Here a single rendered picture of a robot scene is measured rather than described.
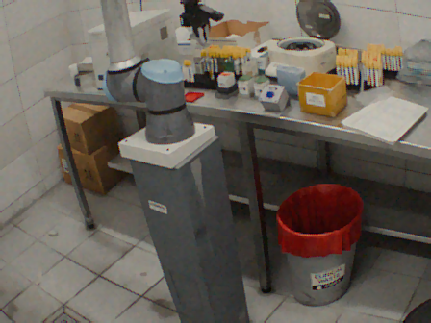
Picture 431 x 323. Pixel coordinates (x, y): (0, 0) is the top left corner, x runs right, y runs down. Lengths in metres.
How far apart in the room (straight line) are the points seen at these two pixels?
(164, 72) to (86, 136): 1.66
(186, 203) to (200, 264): 0.24
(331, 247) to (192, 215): 0.57
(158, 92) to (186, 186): 0.28
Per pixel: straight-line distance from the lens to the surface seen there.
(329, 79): 1.82
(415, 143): 1.58
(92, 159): 3.20
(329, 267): 2.06
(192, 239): 1.70
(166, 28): 2.26
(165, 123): 1.59
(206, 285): 1.83
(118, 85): 1.64
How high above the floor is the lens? 1.62
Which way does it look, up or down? 29 degrees down
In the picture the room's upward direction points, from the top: 10 degrees counter-clockwise
